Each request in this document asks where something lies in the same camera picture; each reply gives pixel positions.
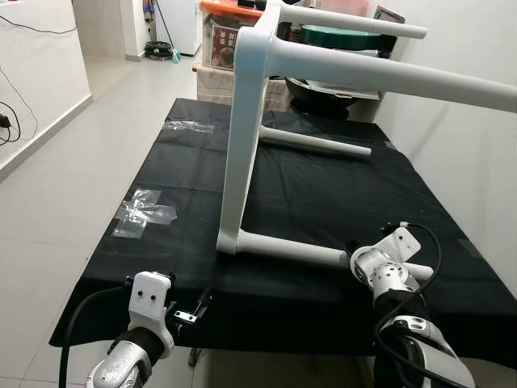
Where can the storage box with orange lid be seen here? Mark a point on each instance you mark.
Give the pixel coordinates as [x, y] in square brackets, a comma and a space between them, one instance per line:
[222, 36]

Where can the clear tape patch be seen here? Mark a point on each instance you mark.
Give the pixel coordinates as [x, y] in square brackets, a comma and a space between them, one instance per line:
[145, 212]

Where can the broom with teal head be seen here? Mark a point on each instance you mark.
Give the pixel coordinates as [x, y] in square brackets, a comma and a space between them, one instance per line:
[174, 55]

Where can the grey tape piece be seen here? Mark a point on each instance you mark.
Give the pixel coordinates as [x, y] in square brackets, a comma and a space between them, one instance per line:
[391, 145]

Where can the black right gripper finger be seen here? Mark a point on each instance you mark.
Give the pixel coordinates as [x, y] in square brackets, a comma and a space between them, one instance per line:
[354, 246]

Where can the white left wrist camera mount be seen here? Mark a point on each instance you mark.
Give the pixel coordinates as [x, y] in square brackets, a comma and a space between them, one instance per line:
[151, 299]

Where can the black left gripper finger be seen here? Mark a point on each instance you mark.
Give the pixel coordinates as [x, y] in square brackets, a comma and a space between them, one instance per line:
[203, 303]

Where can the clear plastic bag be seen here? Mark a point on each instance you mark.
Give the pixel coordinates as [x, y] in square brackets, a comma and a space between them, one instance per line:
[187, 126]

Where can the black power adapter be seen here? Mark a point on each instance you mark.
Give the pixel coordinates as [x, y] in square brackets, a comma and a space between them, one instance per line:
[6, 121]

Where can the grey framed screen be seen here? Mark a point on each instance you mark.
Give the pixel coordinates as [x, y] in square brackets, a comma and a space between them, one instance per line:
[389, 14]

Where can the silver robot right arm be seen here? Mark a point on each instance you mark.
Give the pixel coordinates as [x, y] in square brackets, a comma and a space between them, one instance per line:
[396, 283]

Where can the white plastic table leg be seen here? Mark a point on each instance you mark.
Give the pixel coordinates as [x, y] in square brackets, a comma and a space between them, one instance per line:
[291, 249]
[315, 142]
[355, 23]
[388, 77]

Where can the cloth covered bench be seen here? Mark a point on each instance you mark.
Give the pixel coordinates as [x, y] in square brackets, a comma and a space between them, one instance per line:
[212, 85]

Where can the black round bowl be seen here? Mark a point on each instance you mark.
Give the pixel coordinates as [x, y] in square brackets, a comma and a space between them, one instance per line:
[323, 101]

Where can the white appliance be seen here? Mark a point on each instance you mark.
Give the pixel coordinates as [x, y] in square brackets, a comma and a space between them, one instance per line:
[184, 24]

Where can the green round lid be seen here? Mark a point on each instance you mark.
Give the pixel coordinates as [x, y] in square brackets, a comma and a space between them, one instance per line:
[347, 36]

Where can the black table cloth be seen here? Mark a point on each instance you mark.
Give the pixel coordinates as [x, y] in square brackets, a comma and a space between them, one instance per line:
[323, 202]

